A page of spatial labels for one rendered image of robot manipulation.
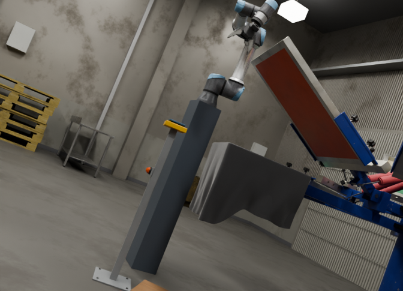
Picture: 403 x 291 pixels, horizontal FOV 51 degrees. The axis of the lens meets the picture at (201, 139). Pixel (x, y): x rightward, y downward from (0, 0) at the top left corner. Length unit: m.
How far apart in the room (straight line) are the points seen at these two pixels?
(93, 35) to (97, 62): 0.55
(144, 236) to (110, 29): 6.82
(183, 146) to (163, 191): 0.33
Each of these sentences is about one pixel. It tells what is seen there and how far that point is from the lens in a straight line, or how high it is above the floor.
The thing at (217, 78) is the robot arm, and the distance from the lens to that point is 2.94.
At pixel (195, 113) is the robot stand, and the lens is 2.84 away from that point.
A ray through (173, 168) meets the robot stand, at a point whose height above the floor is 0.71.
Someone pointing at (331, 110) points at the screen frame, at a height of 1.30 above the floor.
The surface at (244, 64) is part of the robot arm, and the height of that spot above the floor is 1.55.
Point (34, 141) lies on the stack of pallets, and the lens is 7.76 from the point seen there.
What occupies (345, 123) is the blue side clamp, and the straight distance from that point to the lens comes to 2.29.
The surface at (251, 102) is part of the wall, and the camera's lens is 10.25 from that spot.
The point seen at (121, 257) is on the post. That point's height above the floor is 0.14.
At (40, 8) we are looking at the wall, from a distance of 9.14.
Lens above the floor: 0.75
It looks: 4 degrees up
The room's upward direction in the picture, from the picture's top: 22 degrees clockwise
